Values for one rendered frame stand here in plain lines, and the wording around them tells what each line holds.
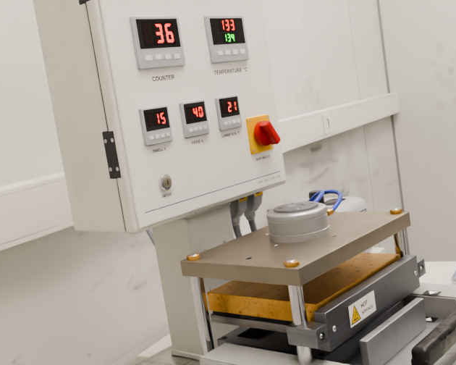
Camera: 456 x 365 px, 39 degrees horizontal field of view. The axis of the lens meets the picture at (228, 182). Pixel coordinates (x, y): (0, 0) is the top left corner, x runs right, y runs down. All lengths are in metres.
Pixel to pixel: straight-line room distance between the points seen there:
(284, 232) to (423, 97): 2.52
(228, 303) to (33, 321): 0.51
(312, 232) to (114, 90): 0.30
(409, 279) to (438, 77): 2.43
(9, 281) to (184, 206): 0.44
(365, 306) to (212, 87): 0.37
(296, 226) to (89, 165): 0.28
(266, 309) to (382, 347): 0.14
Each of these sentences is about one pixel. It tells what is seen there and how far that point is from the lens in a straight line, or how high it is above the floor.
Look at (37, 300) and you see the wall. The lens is 1.25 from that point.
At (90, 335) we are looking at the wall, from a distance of 1.36.
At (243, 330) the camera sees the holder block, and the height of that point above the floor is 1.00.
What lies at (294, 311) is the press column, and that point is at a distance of 0.73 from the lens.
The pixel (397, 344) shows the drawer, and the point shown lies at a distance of 0.83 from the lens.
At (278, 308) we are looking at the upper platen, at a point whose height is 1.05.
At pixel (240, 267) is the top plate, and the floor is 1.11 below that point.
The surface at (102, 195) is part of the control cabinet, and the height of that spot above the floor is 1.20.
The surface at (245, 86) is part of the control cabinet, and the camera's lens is 0.99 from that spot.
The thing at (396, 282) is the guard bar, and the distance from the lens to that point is 0.87.
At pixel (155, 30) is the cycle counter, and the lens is 0.86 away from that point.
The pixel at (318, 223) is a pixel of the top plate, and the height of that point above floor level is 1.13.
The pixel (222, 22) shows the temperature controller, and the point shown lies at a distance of 0.96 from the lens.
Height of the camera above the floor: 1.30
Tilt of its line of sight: 7 degrees down
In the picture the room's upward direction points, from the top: 9 degrees counter-clockwise
